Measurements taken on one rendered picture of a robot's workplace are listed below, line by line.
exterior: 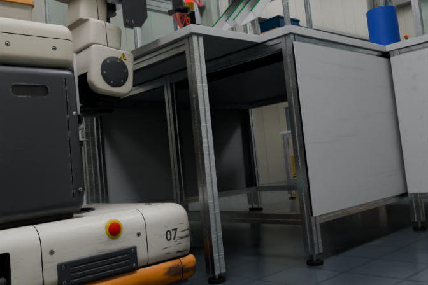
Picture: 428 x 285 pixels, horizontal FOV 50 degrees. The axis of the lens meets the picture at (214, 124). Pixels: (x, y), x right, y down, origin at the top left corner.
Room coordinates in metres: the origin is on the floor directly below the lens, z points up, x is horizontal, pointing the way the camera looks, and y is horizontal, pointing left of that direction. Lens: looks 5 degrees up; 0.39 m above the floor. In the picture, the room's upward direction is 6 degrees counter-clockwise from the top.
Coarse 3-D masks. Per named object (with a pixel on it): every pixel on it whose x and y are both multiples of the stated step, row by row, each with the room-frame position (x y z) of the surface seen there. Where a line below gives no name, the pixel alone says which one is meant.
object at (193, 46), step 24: (168, 48) 1.64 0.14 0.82; (192, 48) 1.54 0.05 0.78; (192, 72) 1.54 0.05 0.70; (192, 96) 1.55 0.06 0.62; (192, 120) 1.56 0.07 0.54; (96, 168) 2.16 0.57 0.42; (96, 192) 2.16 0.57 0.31; (216, 192) 1.56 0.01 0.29; (216, 216) 1.55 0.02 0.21; (216, 240) 1.54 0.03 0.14; (216, 264) 1.54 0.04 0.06
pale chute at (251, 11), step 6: (252, 0) 2.08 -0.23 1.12; (258, 0) 1.94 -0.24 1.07; (264, 0) 1.96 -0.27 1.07; (270, 0) 1.98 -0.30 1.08; (246, 6) 2.06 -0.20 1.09; (252, 6) 2.08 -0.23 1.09; (258, 6) 1.94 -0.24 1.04; (264, 6) 1.96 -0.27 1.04; (240, 12) 2.04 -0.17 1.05; (246, 12) 2.06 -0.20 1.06; (252, 12) 1.92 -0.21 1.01; (258, 12) 1.93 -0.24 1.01; (234, 18) 2.02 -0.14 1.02; (240, 18) 2.04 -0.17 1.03; (246, 18) 2.03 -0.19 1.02; (252, 18) 1.96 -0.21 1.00; (240, 24) 2.04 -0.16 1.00
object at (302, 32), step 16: (272, 32) 1.69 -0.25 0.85; (288, 32) 1.64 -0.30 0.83; (304, 32) 1.69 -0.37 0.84; (320, 32) 1.76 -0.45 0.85; (368, 48) 2.03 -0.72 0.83; (384, 48) 2.13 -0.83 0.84; (240, 64) 2.10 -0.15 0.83; (256, 64) 2.14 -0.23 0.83; (272, 64) 2.17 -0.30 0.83; (208, 80) 2.43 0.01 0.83; (224, 80) 2.48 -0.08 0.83; (240, 80) 2.53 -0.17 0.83; (256, 80) 2.58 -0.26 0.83; (272, 80) 2.63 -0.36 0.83; (144, 96) 2.75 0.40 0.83; (160, 96) 2.81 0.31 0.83; (208, 96) 3.01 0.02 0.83; (224, 96) 3.08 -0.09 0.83; (240, 96) 3.16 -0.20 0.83; (256, 96) 3.24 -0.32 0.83; (272, 96) 3.32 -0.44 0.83
